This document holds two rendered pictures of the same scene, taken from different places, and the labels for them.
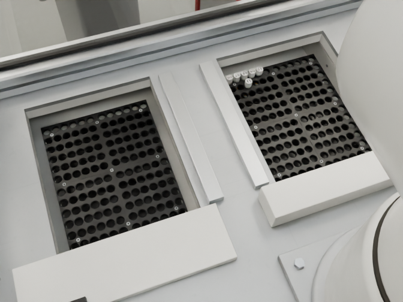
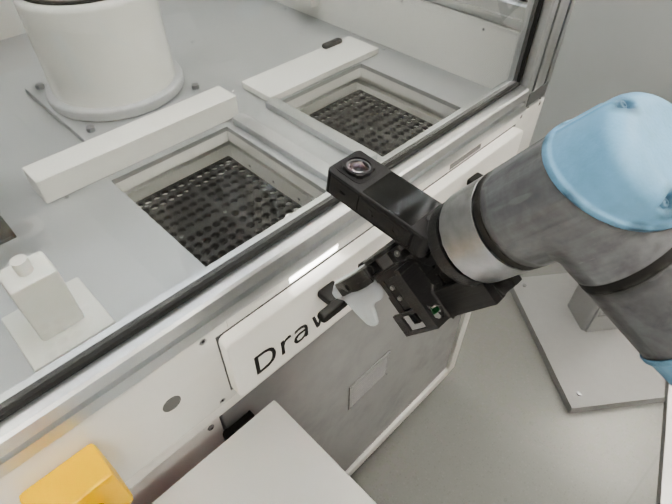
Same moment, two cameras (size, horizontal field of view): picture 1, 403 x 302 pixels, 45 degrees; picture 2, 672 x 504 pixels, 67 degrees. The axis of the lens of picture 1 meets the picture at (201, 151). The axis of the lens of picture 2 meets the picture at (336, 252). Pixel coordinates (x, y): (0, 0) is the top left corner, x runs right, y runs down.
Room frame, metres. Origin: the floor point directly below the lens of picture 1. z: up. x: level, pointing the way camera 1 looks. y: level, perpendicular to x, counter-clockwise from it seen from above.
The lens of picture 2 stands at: (1.03, -0.20, 1.38)
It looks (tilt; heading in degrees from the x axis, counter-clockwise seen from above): 46 degrees down; 159
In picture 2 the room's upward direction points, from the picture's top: straight up
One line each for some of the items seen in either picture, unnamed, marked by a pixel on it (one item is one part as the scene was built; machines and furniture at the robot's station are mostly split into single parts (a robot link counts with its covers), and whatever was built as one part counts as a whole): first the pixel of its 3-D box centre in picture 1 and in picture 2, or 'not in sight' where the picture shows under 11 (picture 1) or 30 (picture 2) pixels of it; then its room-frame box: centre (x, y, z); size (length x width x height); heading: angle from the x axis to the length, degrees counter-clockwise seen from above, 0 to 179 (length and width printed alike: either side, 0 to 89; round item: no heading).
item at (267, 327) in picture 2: not in sight; (320, 300); (0.64, -0.07, 0.87); 0.29 x 0.02 x 0.11; 113
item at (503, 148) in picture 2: not in sight; (463, 191); (0.52, 0.22, 0.87); 0.29 x 0.02 x 0.11; 113
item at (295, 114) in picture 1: (292, 125); not in sight; (0.46, -0.15, 0.87); 0.22 x 0.18 x 0.06; 23
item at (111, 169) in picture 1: (114, 179); not in sight; (0.33, 0.14, 0.87); 0.22 x 0.18 x 0.06; 23
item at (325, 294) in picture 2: not in sight; (335, 296); (0.67, -0.06, 0.91); 0.07 x 0.04 x 0.01; 113
